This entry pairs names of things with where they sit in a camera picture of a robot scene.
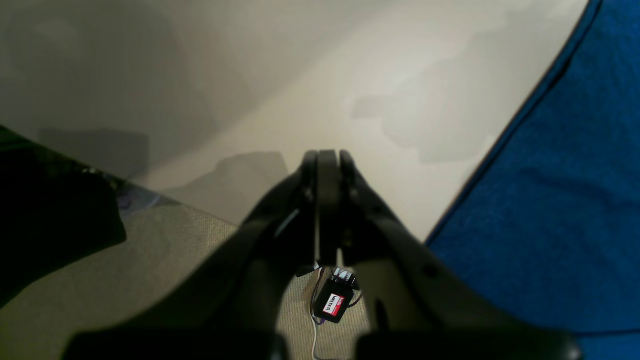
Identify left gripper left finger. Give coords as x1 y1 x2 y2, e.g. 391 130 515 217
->
62 150 318 360

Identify dark blue t-shirt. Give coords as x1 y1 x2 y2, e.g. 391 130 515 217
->
427 0 640 360

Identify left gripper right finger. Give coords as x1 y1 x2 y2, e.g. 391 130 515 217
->
318 150 583 360

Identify black power adapter red label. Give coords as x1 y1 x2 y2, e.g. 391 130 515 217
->
310 268 362 325

